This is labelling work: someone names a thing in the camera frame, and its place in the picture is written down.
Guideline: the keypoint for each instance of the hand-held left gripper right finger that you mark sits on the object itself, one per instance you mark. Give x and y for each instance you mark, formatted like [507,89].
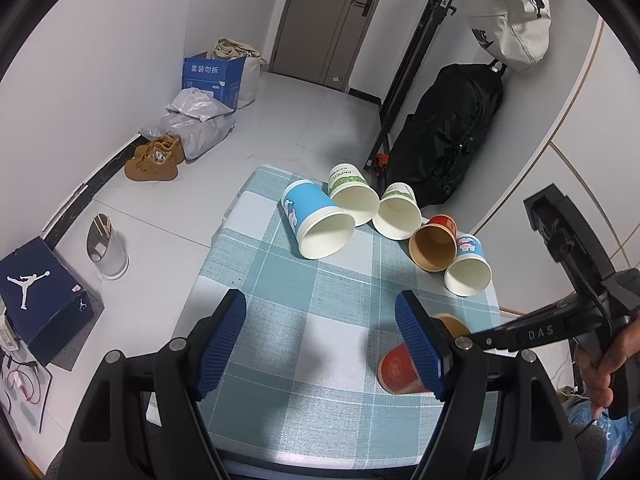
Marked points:
[417,345]

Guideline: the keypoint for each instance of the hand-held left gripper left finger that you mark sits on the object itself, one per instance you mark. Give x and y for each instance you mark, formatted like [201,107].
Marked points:
[222,342]

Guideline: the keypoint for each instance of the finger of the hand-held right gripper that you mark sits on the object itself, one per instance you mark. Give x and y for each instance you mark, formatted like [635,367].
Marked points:
[535,332]

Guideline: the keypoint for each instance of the white shoulder bag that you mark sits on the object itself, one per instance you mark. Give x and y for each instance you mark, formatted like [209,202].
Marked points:
[510,25]

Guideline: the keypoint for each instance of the red brown-lined paper cup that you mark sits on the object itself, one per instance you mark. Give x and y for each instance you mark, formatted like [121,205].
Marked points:
[432,251]

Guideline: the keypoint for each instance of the small blue paper cup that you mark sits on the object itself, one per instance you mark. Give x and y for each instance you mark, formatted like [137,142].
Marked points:
[470,246]

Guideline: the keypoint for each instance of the white green paper cup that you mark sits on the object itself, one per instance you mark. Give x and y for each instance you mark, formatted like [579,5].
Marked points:
[397,193]
[346,178]

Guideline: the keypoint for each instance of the large blue paper cup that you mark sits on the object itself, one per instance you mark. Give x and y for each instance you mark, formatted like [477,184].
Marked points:
[305,205]

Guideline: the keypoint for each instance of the person's right hand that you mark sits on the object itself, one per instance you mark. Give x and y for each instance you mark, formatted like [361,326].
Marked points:
[597,382]

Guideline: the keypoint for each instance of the teal checked tablecloth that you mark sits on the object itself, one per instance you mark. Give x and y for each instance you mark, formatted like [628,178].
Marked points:
[300,310]

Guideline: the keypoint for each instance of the black backpack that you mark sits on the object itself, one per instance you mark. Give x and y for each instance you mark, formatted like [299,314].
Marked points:
[450,130]

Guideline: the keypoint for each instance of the dark blue shoe box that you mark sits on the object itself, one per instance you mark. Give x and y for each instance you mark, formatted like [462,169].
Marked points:
[45,300]

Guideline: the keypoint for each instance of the orange tool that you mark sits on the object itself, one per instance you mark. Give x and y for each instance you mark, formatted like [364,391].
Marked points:
[381,160]

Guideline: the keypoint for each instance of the brown shoe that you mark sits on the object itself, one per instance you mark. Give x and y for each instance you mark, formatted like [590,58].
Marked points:
[167,145]
[150,167]

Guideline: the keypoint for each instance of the grey plastic bag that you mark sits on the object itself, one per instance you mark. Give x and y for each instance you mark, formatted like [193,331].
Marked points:
[205,135]

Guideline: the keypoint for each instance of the white plastic bag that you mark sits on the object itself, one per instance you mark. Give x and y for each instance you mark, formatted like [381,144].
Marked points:
[197,102]

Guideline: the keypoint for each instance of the blue cardboard box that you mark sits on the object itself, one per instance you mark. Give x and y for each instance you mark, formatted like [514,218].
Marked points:
[212,77]

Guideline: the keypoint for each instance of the black tripod stand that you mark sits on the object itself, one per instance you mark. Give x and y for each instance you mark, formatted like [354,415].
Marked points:
[417,45]

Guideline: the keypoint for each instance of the beige tote bag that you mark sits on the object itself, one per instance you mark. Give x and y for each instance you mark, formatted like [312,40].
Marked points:
[250,77]

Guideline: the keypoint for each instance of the grey door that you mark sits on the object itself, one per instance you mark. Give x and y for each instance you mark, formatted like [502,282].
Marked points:
[320,15]

